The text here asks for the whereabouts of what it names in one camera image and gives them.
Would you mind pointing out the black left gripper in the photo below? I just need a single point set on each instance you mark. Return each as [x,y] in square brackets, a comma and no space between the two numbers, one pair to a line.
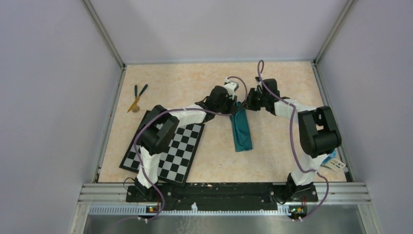
[233,102]

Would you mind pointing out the blue toy brick structure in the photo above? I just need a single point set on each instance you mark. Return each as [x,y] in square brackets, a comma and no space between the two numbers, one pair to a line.
[330,156]

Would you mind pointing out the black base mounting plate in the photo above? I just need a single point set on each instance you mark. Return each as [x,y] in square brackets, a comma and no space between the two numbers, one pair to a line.
[260,190]

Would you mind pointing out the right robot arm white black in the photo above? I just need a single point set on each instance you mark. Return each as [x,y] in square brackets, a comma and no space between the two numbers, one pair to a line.
[318,130]

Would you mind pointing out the black white checkerboard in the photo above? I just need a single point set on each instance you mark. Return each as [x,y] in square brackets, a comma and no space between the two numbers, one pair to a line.
[176,159]

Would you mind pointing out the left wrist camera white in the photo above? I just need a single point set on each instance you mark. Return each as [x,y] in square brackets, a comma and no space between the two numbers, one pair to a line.
[231,87]

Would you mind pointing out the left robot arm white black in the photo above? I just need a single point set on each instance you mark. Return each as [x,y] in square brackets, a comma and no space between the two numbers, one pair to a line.
[158,127]

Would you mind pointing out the green handled gold spoon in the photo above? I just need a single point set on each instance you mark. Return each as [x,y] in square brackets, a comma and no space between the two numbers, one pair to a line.
[141,92]

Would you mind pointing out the teal cloth napkin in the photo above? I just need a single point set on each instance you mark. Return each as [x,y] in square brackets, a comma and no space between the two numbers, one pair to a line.
[241,131]

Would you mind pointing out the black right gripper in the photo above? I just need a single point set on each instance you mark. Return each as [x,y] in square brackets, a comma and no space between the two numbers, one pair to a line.
[253,91]

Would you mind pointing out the aluminium front rail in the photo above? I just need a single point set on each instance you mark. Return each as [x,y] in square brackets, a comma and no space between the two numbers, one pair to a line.
[114,208]

